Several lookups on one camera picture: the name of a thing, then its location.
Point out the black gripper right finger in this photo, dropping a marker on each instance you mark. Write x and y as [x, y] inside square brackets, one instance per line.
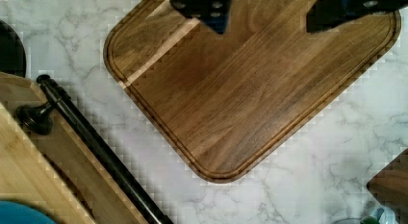
[328, 14]

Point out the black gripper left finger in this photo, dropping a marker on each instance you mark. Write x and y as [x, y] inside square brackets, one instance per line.
[213, 13]

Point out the light bamboo drawer cabinet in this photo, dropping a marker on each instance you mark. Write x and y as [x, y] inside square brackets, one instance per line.
[55, 174]

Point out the dark wooden cutting board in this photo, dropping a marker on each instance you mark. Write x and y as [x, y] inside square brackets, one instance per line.
[226, 101]

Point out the dark wooden board corner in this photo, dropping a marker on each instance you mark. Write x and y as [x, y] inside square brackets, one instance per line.
[390, 187]

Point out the black round object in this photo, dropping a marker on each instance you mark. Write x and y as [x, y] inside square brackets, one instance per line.
[12, 53]

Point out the clear glass item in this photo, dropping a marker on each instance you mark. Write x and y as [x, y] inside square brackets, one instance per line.
[381, 215]

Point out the blue round object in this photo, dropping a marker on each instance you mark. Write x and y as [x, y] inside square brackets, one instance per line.
[14, 213]

